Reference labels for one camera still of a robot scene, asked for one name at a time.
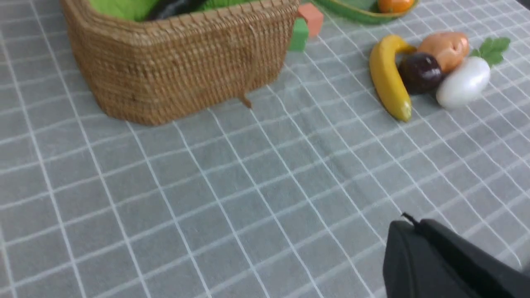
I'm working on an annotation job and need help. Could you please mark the dark purple passion fruit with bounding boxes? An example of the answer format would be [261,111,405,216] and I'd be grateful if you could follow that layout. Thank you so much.
[398,52,444,95]

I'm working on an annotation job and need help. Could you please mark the grey checked tablecloth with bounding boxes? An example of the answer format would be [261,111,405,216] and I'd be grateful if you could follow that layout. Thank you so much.
[0,0,529,298]

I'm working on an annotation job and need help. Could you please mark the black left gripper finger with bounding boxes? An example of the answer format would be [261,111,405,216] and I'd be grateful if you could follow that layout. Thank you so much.
[383,213,530,298]

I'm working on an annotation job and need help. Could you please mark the green glass leaf plate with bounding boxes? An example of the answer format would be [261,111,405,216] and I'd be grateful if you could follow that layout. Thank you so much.
[314,0,420,25]

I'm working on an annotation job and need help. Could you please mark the woven rattan basket green lining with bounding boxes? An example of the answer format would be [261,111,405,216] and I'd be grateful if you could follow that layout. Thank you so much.
[60,0,300,126]

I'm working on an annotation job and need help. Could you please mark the yellow banana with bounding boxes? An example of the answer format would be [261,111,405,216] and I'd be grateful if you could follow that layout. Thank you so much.
[369,34,416,122]

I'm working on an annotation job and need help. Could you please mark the orange foam cube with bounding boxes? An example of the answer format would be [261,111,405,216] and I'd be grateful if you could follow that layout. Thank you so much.
[298,2,324,38]

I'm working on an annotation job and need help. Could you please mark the orange mango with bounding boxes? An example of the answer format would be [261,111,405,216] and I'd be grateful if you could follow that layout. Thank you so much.
[377,0,416,14]

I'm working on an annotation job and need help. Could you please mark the white radish with leaves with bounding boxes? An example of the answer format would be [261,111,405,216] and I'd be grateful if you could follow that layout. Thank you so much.
[436,36,511,110]

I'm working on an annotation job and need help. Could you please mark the brown potato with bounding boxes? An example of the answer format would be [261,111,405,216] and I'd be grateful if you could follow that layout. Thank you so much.
[417,31,470,74]

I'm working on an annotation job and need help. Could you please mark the dark purple eggplant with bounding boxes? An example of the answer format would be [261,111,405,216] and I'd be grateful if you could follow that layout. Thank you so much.
[143,0,207,22]

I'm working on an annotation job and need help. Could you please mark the green foam cube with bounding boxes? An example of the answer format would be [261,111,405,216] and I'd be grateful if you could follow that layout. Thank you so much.
[288,17,310,52]

